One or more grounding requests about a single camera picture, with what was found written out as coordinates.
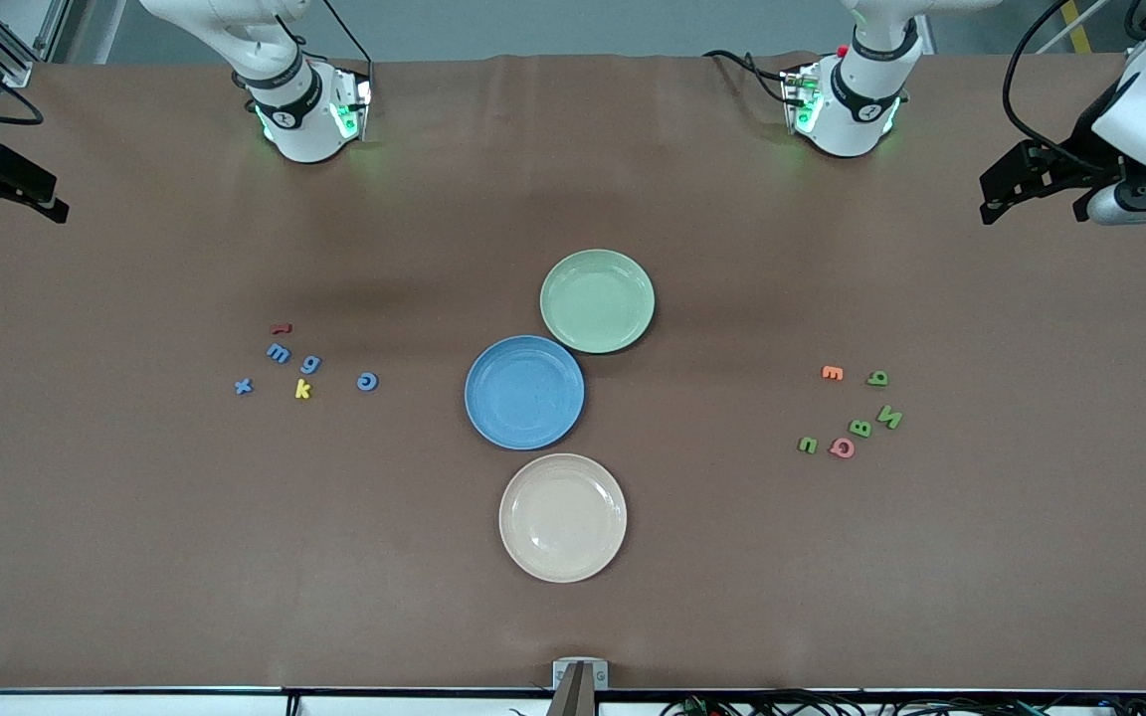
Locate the brown table cover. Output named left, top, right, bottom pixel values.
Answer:
left=0, top=52, right=1146, bottom=692

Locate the green plate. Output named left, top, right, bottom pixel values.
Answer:
left=539, top=249, right=657, bottom=355

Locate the blue plate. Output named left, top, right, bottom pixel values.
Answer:
left=464, top=335, right=586, bottom=451

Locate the beige plate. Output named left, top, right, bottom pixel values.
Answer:
left=498, top=452, right=629, bottom=584

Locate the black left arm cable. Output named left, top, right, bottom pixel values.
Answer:
left=1003, top=0, right=1083, bottom=168

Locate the grey aluminium frame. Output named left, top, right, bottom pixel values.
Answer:
left=0, top=0, right=72, bottom=86

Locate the black base power cable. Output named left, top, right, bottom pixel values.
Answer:
left=702, top=48, right=795, bottom=105

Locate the black floor cable bundle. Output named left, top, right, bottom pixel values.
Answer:
left=658, top=686, right=1146, bottom=716

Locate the grey metal camera mount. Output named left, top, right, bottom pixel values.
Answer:
left=548, top=658, right=610, bottom=716

